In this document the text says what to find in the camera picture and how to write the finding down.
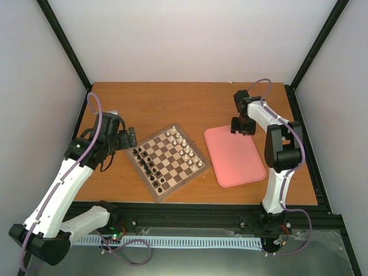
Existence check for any white chess pieces row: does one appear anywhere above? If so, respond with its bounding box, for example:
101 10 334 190
161 125 205 171

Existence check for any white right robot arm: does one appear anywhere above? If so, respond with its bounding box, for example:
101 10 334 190
231 90 305 233

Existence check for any wooden chess board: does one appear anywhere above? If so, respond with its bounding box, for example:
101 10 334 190
126 123 212 203

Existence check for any pink plastic tray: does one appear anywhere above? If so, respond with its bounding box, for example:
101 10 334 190
204 125 266 188

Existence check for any light blue cable duct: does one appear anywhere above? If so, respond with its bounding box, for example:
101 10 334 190
70 234 263 250

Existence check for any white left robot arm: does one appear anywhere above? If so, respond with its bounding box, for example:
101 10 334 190
9 112 137 266

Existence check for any black aluminium frame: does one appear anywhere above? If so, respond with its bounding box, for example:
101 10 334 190
38 1 362 275

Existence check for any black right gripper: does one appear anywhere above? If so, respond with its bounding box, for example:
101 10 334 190
231 115 256 136

